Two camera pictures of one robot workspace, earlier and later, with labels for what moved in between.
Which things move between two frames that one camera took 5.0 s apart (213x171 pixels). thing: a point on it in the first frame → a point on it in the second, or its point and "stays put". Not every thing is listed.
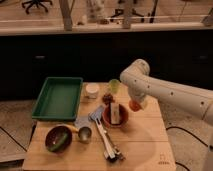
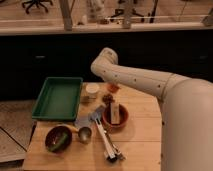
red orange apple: [134, 106] → [113, 88]
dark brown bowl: [58, 139] stays put
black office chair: [37, 3] stays put
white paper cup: [92, 90] stays put
